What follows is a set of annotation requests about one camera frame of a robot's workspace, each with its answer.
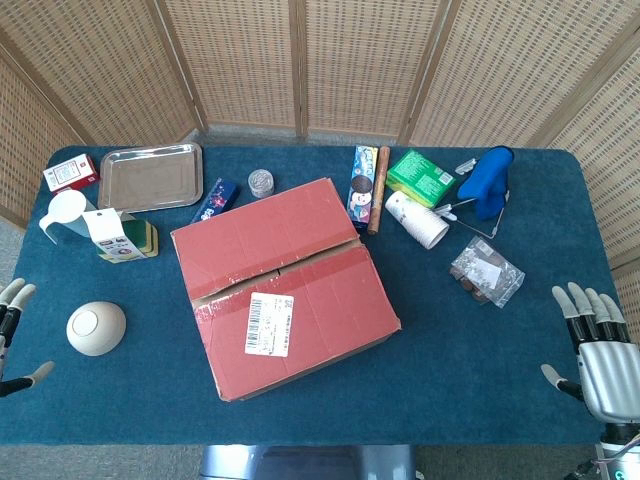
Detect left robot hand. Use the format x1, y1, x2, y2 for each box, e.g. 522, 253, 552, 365
0, 278, 55, 399

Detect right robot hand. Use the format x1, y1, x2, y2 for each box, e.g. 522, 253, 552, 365
540, 282, 640, 426

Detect red cardboard box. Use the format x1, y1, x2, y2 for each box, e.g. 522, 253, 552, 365
170, 177, 402, 403

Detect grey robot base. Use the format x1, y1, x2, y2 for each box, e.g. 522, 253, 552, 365
199, 443, 416, 480

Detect small red white box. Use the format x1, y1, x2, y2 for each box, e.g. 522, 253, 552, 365
42, 153, 101, 194

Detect green carton box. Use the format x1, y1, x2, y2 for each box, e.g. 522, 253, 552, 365
386, 148, 457, 209

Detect blue cookie box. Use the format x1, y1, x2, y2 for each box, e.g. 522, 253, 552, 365
346, 144, 380, 232

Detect cream upturned bowl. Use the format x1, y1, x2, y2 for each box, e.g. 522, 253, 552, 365
66, 301, 127, 357

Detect green yellow sponge pack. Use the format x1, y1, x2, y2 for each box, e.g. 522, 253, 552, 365
82, 208, 160, 264

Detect clear bag of brown pieces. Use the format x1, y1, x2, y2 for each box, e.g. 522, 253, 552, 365
449, 236, 526, 309

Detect blue table cloth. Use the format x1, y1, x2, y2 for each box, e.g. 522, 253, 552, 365
0, 144, 622, 447

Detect stainless steel tray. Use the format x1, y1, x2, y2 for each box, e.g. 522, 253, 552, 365
97, 142, 204, 212

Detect blue snack packet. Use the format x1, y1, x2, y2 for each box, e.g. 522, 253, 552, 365
190, 177, 238, 225

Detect blue oven mitt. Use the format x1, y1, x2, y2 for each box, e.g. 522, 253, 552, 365
457, 145, 515, 221

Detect stack of paper cups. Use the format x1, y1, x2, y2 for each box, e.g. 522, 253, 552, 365
383, 190, 451, 250

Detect round metal tin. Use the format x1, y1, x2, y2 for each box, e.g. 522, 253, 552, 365
248, 169, 276, 199

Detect brown wooden stick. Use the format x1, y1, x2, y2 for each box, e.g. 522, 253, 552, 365
367, 145, 392, 236

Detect woven folding screen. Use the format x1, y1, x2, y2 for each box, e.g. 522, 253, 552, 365
0, 0, 640, 321

